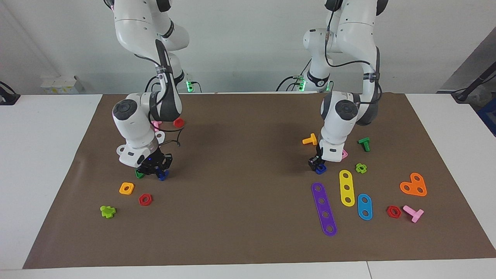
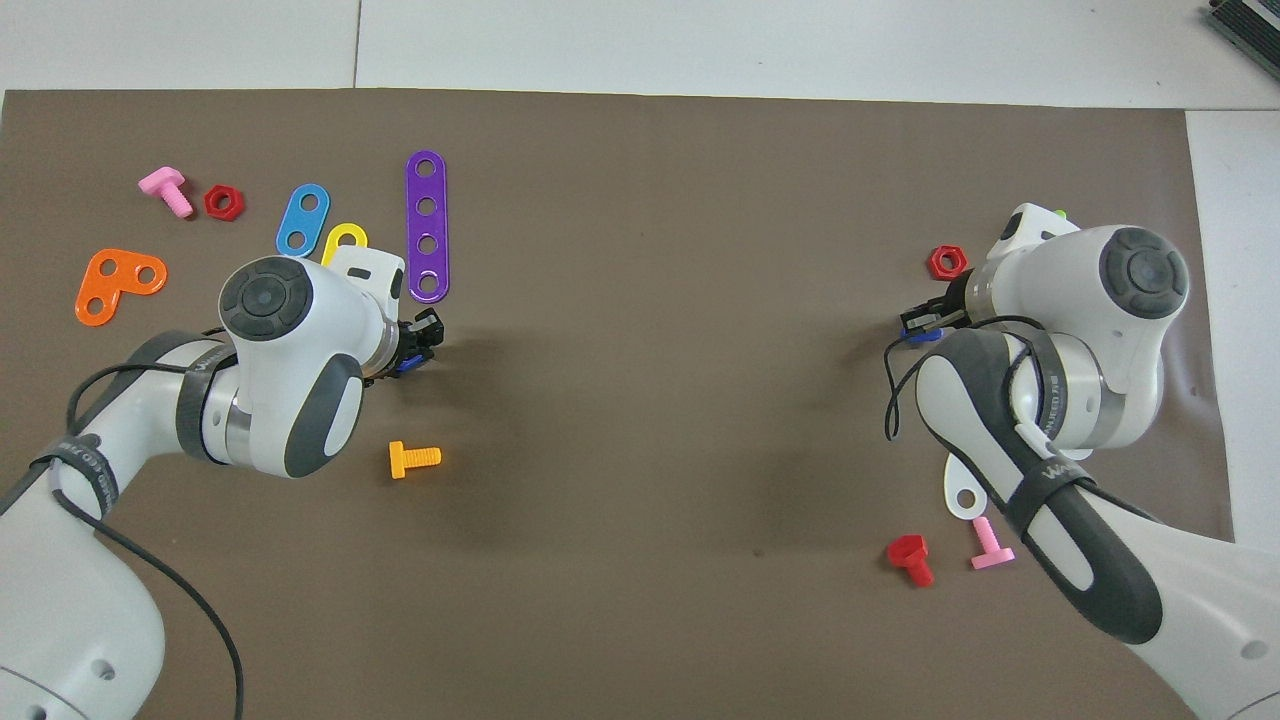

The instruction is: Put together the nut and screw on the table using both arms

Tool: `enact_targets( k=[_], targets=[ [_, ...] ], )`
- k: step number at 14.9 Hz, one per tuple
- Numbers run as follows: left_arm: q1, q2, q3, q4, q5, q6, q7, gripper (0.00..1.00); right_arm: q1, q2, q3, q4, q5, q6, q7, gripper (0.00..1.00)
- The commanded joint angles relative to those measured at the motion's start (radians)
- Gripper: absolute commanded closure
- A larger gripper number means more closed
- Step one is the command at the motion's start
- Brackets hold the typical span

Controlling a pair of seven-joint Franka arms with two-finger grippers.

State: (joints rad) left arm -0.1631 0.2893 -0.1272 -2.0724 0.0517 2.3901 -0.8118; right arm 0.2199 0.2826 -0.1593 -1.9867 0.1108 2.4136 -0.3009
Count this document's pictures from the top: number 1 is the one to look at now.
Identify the white curved perforated plate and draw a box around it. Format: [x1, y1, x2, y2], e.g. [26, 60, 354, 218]
[117, 131, 166, 155]

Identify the yellow three-hole strip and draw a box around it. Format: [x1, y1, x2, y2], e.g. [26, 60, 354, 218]
[339, 170, 355, 207]

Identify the purple four-hole strip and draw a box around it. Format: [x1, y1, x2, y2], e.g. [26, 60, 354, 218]
[311, 182, 338, 237]

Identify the blue two-hole strip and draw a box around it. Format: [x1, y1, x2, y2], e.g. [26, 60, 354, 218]
[357, 193, 373, 221]

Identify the brown table mat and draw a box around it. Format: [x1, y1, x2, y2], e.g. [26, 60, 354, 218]
[22, 92, 496, 269]

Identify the orange heart perforated plate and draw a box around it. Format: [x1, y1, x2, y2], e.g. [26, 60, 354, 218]
[400, 172, 427, 197]

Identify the white cardboard box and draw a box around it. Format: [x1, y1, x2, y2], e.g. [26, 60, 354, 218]
[41, 76, 84, 95]

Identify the black clamp device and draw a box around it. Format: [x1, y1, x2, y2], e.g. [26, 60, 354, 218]
[0, 81, 21, 106]

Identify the black stand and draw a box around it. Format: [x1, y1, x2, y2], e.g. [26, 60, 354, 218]
[451, 70, 496, 103]

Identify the blue crate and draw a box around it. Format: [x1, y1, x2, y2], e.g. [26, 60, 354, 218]
[477, 99, 496, 137]

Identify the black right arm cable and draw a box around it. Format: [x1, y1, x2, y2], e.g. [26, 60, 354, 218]
[144, 54, 183, 148]

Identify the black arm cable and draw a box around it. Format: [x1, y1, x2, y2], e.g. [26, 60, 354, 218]
[144, 54, 183, 148]
[325, 10, 383, 105]

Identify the black left base cable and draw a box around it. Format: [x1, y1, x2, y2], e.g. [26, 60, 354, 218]
[276, 57, 313, 92]

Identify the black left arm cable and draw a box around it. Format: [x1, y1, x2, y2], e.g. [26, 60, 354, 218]
[325, 10, 383, 105]

